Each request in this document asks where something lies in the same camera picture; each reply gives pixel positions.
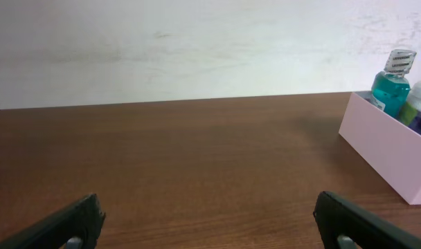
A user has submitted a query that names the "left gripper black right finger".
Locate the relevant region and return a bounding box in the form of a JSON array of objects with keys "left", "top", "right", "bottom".
[{"left": 313, "top": 191, "right": 421, "bottom": 249}]

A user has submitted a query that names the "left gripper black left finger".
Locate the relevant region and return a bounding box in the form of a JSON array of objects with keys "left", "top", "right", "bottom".
[{"left": 0, "top": 194, "right": 106, "bottom": 249}]

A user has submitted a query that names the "purple foam pump bottle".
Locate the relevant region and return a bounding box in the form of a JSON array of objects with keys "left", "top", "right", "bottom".
[{"left": 397, "top": 81, "right": 421, "bottom": 135}]

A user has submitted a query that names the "teal mouthwash bottle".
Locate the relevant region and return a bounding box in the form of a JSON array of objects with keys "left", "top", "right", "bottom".
[{"left": 370, "top": 49, "right": 417, "bottom": 118}]

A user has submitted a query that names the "white pink-lined open box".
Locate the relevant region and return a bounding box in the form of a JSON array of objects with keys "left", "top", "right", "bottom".
[{"left": 339, "top": 91, "right": 421, "bottom": 205}]

